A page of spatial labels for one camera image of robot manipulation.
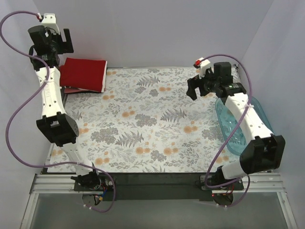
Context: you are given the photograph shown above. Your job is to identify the red t shirt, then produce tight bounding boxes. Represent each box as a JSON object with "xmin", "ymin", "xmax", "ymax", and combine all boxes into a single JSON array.
[
  {"xmin": 64, "ymin": 87, "xmax": 86, "ymax": 94},
  {"xmin": 60, "ymin": 58, "xmax": 107, "ymax": 93}
]

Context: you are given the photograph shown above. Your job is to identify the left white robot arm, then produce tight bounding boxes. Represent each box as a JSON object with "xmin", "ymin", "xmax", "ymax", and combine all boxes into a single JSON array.
[{"xmin": 28, "ymin": 25, "xmax": 102, "ymax": 191}]

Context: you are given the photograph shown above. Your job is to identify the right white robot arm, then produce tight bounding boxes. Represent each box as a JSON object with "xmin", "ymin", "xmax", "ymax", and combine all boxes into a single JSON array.
[{"xmin": 186, "ymin": 58, "xmax": 285, "ymax": 190}]

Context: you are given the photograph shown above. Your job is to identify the red folded t shirt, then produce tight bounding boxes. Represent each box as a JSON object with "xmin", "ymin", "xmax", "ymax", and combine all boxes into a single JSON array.
[{"xmin": 64, "ymin": 87, "xmax": 86, "ymax": 94}]

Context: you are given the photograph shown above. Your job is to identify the teal plastic bin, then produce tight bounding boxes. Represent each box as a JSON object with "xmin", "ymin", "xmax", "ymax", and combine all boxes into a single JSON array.
[{"xmin": 215, "ymin": 97, "xmax": 273, "ymax": 156}]

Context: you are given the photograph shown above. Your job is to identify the white printed folded t shirt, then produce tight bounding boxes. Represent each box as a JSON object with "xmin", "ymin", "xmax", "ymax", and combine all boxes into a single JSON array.
[{"xmin": 77, "ymin": 59, "xmax": 107, "ymax": 93}]

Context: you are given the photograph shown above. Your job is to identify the floral patterned table mat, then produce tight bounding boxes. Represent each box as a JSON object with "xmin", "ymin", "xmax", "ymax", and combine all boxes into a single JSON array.
[{"xmin": 46, "ymin": 66, "xmax": 244, "ymax": 173}]

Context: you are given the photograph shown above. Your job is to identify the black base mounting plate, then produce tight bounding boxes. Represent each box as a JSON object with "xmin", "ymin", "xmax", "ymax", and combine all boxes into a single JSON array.
[{"xmin": 73, "ymin": 172, "xmax": 245, "ymax": 202}]

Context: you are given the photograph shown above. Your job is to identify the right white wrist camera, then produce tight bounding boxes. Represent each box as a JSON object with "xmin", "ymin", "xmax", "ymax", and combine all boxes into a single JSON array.
[{"xmin": 193, "ymin": 57, "xmax": 211, "ymax": 79}]

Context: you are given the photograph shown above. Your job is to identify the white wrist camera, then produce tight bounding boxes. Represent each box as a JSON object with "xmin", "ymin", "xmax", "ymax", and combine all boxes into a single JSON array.
[
  {"xmin": 38, "ymin": 13, "xmax": 61, "ymax": 35},
  {"xmin": 193, "ymin": 57, "xmax": 211, "ymax": 79}
]

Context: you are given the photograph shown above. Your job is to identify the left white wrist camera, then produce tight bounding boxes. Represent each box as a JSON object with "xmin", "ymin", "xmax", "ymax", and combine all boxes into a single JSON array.
[{"xmin": 38, "ymin": 13, "xmax": 61, "ymax": 35}]

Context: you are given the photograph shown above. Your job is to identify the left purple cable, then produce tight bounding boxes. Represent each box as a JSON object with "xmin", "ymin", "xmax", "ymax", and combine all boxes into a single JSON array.
[{"xmin": 0, "ymin": 11, "xmax": 117, "ymax": 213}]

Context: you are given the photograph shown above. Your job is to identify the aluminium frame rail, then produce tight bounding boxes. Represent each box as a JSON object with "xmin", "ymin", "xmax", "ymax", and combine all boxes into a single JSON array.
[{"xmin": 21, "ymin": 173, "xmax": 297, "ymax": 229}]

